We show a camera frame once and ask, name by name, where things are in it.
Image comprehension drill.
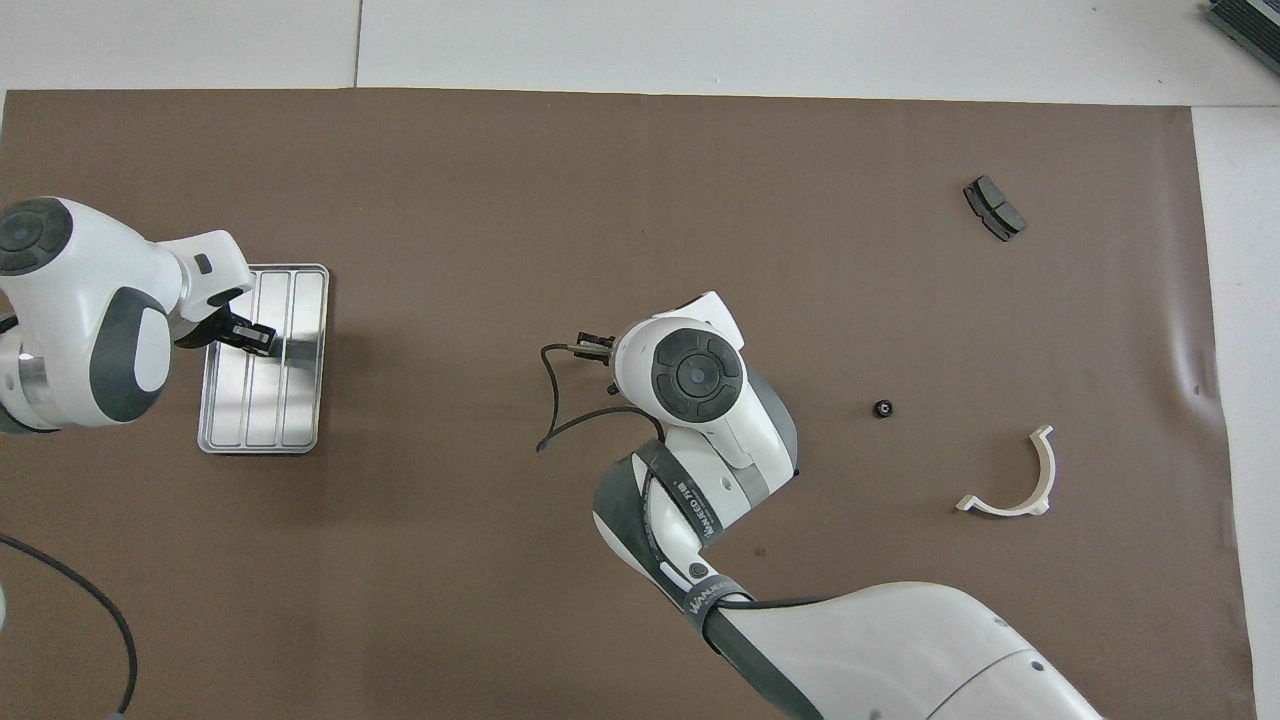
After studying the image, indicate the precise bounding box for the silver ribbed metal tray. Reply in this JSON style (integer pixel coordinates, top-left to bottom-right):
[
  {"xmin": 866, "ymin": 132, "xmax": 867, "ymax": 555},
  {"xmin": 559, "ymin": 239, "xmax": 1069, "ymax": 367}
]
[{"xmin": 197, "ymin": 263, "xmax": 331, "ymax": 456}]

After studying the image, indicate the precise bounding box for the brown paper table mat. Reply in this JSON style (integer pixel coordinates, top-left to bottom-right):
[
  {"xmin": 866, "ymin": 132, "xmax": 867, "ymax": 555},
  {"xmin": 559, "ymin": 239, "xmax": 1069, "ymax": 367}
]
[{"xmin": 0, "ymin": 88, "xmax": 1259, "ymax": 720}]

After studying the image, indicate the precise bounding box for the white semicircular plastic clamp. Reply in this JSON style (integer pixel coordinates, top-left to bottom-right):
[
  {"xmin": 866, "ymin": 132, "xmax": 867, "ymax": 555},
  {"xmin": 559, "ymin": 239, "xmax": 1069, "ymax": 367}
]
[{"xmin": 955, "ymin": 424, "xmax": 1057, "ymax": 518}]

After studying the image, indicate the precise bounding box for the dark stacked brake pad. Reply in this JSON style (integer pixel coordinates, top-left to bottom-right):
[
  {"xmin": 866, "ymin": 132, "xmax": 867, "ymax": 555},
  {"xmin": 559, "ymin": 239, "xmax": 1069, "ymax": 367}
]
[{"xmin": 962, "ymin": 175, "xmax": 1029, "ymax": 243}]

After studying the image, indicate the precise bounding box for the black ribbed device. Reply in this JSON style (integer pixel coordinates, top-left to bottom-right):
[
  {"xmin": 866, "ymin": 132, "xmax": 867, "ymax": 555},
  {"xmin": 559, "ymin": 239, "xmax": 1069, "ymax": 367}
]
[{"xmin": 1203, "ymin": 0, "xmax": 1280, "ymax": 79}]

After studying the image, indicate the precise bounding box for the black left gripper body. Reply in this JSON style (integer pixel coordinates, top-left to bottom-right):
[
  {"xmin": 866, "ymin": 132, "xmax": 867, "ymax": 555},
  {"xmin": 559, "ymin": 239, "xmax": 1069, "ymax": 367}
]
[{"xmin": 175, "ymin": 307, "xmax": 242, "ymax": 352}]

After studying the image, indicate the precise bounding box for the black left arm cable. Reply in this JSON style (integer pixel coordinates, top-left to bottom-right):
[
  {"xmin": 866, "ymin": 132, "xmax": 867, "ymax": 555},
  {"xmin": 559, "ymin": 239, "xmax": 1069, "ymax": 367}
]
[{"xmin": 0, "ymin": 533, "xmax": 139, "ymax": 718}]

